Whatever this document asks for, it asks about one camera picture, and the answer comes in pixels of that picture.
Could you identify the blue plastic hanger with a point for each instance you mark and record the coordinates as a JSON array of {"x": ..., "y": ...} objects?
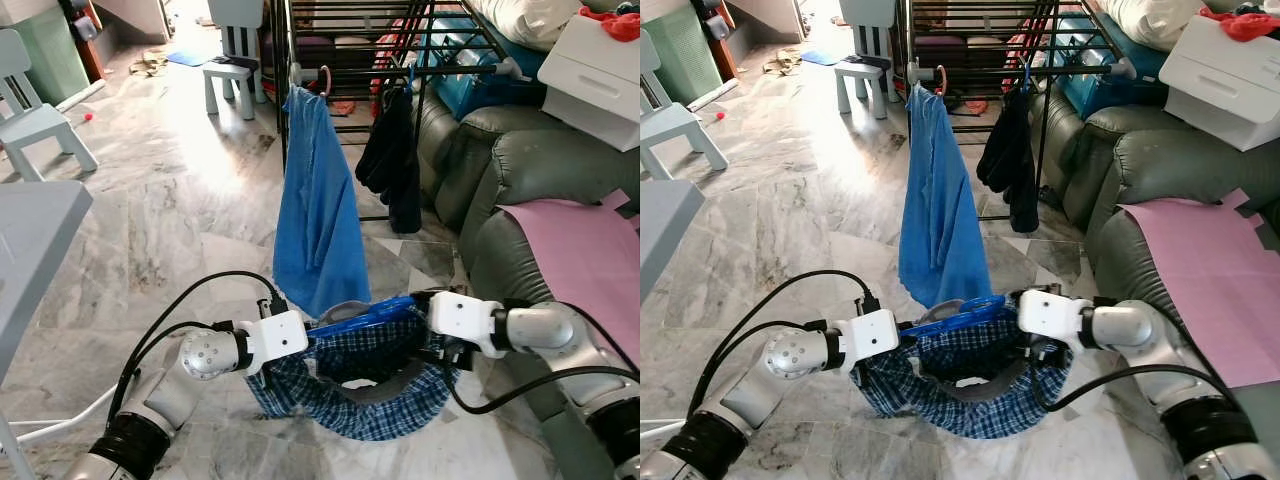
[
  {"x": 370, "y": 315},
  {"x": 960, "y": 313},
  {"x": 409, "y": 78},
  {"x": 1026, "y": 78}
]

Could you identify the blue plaid shorts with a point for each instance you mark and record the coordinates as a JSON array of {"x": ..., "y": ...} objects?
[
  {"x": 350, "y": 420},
  {"x": 955, "y": 418}
]

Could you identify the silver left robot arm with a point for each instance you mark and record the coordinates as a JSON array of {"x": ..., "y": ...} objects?
[
  {"x": 795, "y": 355},
  {"x": 205, "y": 355}
]

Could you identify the pink hanger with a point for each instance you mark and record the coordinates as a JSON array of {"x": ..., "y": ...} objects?
[
  {"x": 325, "y": 80},
  {"x": 940, "y": 80}
]

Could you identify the pink sheet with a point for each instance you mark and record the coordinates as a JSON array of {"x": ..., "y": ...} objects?
[
  {"x": 580, "y": 270},
  {"x": 1200, "y": 280}
]

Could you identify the blue shirt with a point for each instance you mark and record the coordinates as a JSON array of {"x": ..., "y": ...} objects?
[
  {"x": 945, "y": 220},
  {"x": 320, "y": 220}
]

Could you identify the navy garment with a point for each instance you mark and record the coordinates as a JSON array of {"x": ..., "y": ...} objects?
[
  {"x": 1012, "y": 160},
  {"x": 392, "y": 160}
]

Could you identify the dark green leather sofa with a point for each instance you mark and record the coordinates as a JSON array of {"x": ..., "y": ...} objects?
[
  {"x": 1140, "y": 170},
  {"x": 520, "y": 170}
]

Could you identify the blue suitcase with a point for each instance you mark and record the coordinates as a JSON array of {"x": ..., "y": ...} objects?
[
  {"x": 1095, "y": 80},
  {"x": 470, "y": 80}
]

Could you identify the black drying rack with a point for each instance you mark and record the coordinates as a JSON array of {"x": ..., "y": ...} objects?
[
  {"x": 360, "y": 72},
  {"x": 985, "y": 72}
]

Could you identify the white plastic drawer unit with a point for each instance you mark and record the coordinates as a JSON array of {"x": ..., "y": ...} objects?
[
  {"x": 1220, "y": 90},
  {"x": 595, "y": 90}
]

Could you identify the white pillow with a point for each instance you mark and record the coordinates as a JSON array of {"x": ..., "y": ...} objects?
[
  {"x": 1150, "y": 20},
  {"x": 525, "y": 20}
]

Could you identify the small blue mat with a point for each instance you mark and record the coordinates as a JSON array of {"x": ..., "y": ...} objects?
[
  {"x": 820, "y": 58},
  {"x": 186, "y": 58}
]

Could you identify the white tube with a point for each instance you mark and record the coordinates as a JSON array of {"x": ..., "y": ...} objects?
[
  {"x": 80, "y": 95},
  {"x": 712, "y": 95}
]

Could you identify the red cloth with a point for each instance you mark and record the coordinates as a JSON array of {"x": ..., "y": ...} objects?
[
  {"x": 615, "y": 22},
  {"x": 1240, "y": 22}
]

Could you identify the beige crumpled cloth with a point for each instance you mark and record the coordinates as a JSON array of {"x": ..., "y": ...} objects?
[
  {"x": 148, "y": 66},
  {"x": 781, "y": 66}
]

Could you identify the black orange bag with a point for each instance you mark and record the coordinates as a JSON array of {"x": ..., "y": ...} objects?
[
  {"x": 715, "y": 30},
  {"x": 82, "y": 30}
]

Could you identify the white storage box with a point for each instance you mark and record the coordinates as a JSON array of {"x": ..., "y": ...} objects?
[{"x": 25, "y": 10}]

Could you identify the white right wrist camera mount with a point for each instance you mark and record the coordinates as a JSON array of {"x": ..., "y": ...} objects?
[
  {"x": 462, "y": 318},
  {"x": 1052, "y": 315}
]

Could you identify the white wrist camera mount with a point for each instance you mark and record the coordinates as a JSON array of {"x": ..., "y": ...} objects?
[
  {"x": 283, "y": 340},
  {"x": 462, "y": 318},
  {"x": 875, "y": 338},
  {"x": 1052, "y": 315}
]

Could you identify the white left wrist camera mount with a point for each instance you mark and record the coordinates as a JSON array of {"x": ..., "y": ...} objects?
[
  {"x": 875, "y": 338},
  {"x": 283, "y": 340}
]

